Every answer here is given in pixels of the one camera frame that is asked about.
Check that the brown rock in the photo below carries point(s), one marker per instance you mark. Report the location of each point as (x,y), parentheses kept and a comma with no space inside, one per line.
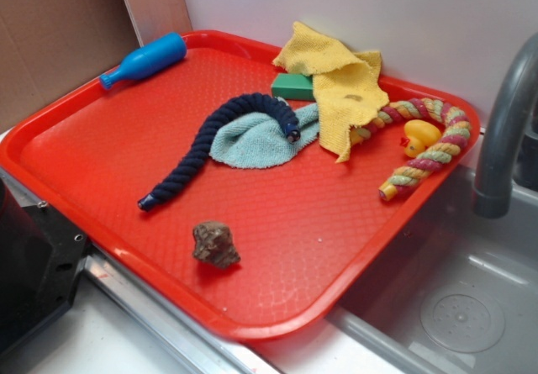
(214,244)

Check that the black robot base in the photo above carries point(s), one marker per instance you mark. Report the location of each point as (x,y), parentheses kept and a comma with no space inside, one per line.
(42,256)

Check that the light blue towel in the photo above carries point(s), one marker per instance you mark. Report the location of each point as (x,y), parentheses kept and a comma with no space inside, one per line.
(256,141)

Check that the red plastic tray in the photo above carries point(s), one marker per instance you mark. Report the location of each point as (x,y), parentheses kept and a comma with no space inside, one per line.
(305,231)

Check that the green block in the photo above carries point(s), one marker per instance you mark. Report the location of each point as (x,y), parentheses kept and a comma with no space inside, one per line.
(293,86)

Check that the yellow cloth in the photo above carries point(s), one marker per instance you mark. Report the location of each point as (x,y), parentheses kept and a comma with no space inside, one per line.
(345,84)

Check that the yellow rubber duck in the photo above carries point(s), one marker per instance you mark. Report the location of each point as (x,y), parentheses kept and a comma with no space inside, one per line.
(418,136)

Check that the blue plastic bottle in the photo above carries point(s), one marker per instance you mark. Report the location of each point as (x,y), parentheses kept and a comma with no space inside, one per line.
(147,60)

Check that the grey sink basin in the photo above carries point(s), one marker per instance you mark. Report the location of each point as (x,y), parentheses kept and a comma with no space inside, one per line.
(452,293)

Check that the brown cardboard panel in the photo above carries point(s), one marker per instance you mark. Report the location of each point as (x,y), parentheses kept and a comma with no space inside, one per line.
(51,47)

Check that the grey faucet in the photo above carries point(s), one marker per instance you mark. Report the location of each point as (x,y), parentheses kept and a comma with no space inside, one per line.
(509,151)

